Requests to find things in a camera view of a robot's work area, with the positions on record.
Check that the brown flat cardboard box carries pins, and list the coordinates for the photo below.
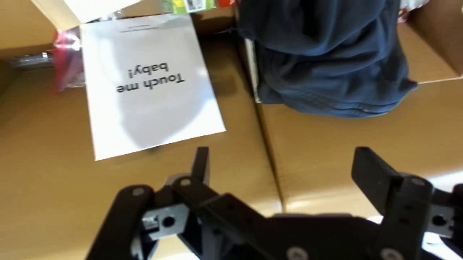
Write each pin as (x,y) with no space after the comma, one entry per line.
(70,13)

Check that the tan leather sofa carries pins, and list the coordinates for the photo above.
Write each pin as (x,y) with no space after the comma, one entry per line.
(54,192)

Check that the pink plastic bag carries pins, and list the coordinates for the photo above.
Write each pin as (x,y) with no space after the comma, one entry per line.
(68,61)

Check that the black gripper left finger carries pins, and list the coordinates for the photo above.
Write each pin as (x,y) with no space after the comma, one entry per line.
(201,165)

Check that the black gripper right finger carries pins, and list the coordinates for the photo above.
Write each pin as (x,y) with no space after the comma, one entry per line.
(373,176)

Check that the white cardboard box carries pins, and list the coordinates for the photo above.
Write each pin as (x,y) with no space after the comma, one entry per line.
(430,39)

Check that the white printed paper sheet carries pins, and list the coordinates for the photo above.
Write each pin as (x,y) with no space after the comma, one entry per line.
(146,84)

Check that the dark navy cloth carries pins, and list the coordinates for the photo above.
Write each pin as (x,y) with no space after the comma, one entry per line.
(337,58)

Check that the green small package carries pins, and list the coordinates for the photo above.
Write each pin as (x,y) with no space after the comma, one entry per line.
(188,6)

